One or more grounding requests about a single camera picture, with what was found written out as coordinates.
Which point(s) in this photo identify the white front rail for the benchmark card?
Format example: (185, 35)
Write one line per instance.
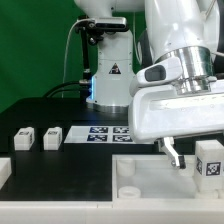
(119, 212)

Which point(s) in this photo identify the black camera on mount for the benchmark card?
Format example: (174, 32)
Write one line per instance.
(108, 24)

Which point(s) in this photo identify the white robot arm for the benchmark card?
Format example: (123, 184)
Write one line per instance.
(159, 61)

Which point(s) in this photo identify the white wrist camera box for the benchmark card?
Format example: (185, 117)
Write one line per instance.
(158, 74)

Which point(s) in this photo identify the white square table top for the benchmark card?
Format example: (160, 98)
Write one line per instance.
(152, 177)

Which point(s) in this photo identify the white sheet with tags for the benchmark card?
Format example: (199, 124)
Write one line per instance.
(99, 134)

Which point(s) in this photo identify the white left obstacle block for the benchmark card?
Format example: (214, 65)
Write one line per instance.
(5, 170)

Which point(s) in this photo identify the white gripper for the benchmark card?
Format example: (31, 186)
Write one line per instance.
(158, 112)

